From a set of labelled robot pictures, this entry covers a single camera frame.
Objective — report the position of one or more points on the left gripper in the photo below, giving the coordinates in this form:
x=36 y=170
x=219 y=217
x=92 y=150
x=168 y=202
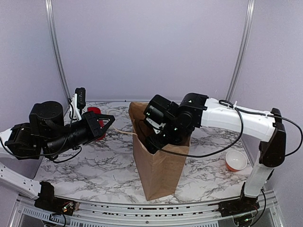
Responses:
x=92 y=118

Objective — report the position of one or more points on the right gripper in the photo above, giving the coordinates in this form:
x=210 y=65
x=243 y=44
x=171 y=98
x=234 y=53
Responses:
x=153 y=144

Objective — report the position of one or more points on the brown paper bag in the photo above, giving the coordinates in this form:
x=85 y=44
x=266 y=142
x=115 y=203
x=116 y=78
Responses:
x=160 y=172

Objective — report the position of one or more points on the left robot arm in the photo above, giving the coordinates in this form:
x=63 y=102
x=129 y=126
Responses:
x=46 y=135

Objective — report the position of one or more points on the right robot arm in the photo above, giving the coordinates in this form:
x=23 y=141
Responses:
x=172 y=123

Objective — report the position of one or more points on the orange white bowl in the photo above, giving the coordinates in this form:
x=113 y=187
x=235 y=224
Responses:
x=235 y=161

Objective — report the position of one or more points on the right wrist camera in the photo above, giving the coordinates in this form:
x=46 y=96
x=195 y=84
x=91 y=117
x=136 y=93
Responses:
x=158 y=112

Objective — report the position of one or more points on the front aluminium rail base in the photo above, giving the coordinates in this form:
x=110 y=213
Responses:
x=105 y=214

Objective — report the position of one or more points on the left aluminium frame post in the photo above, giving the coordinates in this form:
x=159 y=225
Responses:
x=56 y=49

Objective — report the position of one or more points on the aluminium frame post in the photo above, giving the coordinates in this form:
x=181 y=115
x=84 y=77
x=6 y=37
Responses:
x=56 y=49
x=242 y=49

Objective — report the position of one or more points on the right aluminium frame post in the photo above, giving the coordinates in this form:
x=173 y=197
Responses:
x=242 y=49

